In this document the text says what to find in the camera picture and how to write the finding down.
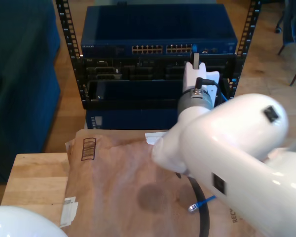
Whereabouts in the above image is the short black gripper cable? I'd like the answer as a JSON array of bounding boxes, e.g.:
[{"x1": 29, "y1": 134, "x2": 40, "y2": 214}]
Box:
[{"x1": 195, "y1": 77, "x2": 222, "y2": 89}]

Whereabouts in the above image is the blue network switch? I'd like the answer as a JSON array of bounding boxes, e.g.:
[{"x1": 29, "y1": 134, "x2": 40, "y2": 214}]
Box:
[{"x1": 80, "y1": 3, "x2": 238, "y2": 58}]

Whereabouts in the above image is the dark blue rack panel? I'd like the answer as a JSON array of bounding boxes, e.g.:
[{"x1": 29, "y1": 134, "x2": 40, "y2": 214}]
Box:
[{"x1": 87, "y1": 79, "x2": 185, "y2": 102}]

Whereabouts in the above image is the office chair caster wheel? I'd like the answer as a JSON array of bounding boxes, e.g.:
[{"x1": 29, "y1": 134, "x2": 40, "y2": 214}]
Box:
[{"x1": 275, "y1": 9, "x2": 286, "y2": 34}]

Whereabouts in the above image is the blue network cable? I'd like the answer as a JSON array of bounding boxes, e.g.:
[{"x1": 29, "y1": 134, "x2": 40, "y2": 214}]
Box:
[{"x1": 187, "y1": 43, "x2": 229, "y2": 214}]

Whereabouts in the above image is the black rack server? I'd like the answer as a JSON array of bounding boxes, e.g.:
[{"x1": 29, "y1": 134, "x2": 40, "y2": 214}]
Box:
[{"x1": 74, "y1": 55, "x2": 237, "y2": 81}]

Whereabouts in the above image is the blue device under rack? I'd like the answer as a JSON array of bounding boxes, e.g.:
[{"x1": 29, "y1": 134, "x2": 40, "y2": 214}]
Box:
[{"x1": 85, "y1": 108, "x2": 180, "y2": 130}]

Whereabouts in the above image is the brown paper mailer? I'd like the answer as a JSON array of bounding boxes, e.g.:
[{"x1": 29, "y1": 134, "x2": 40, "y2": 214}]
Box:
[{"x1": 58, "y1": 128, "x2": 262, "y2": 237}]

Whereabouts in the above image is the black rack frame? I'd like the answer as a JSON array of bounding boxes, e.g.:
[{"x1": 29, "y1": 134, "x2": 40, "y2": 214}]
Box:
[{"x1": 54, "y1": 0, "x2": 262, "y2": 111}]

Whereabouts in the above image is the blue sofa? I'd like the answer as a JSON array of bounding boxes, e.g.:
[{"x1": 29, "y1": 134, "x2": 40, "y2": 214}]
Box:
[{"x1": 0, "y1": 0, "x2": 62, "y2": 183}]

